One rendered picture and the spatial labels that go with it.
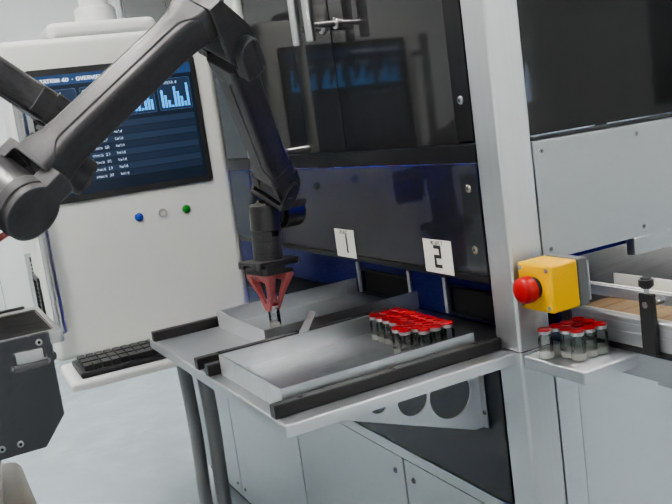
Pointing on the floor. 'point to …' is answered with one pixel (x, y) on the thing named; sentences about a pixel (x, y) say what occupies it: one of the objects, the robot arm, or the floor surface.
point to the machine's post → (512, 240)
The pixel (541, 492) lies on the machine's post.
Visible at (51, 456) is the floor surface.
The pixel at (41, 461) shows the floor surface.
